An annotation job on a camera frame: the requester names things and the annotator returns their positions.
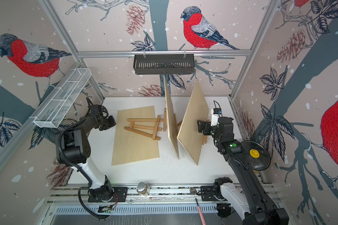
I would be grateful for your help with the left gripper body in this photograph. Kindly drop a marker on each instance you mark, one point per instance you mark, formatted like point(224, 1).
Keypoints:
point(107, 123)

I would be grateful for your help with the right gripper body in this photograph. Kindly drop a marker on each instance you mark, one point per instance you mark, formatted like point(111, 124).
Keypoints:
point(210, 130)

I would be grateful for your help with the plywood board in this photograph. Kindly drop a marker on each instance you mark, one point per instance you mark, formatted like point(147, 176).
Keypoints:
point(131, 147)
point(171, 120)
point(189, 136)

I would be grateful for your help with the wooden easel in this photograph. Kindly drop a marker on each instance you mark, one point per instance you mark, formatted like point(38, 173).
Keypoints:
point(146, 127)
point(164, 120)
point(204, 141)

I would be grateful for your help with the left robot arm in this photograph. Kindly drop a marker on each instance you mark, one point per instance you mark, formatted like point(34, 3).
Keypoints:
point(73, 150)

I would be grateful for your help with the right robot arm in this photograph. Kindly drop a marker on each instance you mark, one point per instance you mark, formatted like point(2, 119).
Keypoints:
point(254, 205)

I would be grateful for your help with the black hanging basket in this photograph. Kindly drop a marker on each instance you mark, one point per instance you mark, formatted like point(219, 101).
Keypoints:
point(164, 64)

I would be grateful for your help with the green circuit board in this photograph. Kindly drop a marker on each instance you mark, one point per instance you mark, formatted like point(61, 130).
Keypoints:
point(105, 209)

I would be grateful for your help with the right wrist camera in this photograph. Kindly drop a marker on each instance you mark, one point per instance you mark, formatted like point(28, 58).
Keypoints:
point(216, 113)

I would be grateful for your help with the white wire mesh basket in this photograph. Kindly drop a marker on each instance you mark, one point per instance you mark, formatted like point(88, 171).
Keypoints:
point(64, 96)

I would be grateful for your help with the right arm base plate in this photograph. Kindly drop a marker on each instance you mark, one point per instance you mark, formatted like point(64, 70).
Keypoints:
point(207, 194)

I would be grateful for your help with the pink handled spoon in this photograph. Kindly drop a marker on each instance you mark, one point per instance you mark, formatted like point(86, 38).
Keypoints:
point(193, 192)

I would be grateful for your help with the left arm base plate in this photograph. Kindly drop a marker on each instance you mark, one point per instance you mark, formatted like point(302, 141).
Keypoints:
point(121, 194)

